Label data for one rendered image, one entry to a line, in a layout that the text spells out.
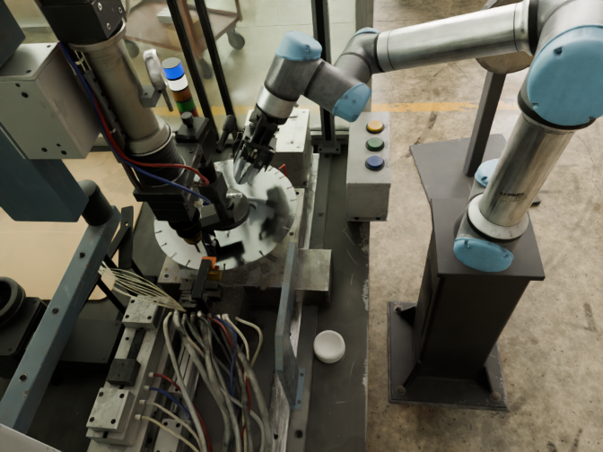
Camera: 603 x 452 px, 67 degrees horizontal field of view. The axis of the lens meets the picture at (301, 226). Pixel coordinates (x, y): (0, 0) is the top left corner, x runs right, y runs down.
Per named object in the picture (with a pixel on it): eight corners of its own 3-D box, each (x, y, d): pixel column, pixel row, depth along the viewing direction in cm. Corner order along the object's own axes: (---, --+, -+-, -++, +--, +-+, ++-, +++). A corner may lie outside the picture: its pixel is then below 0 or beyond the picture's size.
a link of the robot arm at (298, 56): (321, 56, 80) (279, 30, 80) (295, 108, 86) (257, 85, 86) (331, 47, 86) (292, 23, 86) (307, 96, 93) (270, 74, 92)
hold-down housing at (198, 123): (210, 186, 93) (179, 103, 77) (231, 188, 92) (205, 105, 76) (200, 206, 89) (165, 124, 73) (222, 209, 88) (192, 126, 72)
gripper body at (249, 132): (231, 161, 94) (251, 113, 87) (238, 141, 101) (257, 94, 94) (266, 175, 96) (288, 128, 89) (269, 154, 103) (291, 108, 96)
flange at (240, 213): (254, 193, 107) (252, 186, 105) (242, 230, 100) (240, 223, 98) (209, 190, 109) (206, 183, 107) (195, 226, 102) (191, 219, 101)
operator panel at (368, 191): (351, 151, 142) (350, 111, 130) (387, 151, 140) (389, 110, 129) (347, 221, 125) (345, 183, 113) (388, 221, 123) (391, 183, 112)
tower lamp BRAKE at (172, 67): (168, 68, 111) (164, 57, 109) (186, 68, 110) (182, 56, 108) (162, 80, 108) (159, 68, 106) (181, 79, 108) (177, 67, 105)
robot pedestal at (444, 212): (489, 307, 185) (548, 178, 127) (506, 408, 161) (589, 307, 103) (388, 302, 191) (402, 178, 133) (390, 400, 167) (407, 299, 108)
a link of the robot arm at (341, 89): (385, 71, 87) (335, 41, 87) (364, 106, 81) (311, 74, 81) (368, 99, 94) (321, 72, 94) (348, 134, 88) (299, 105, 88)
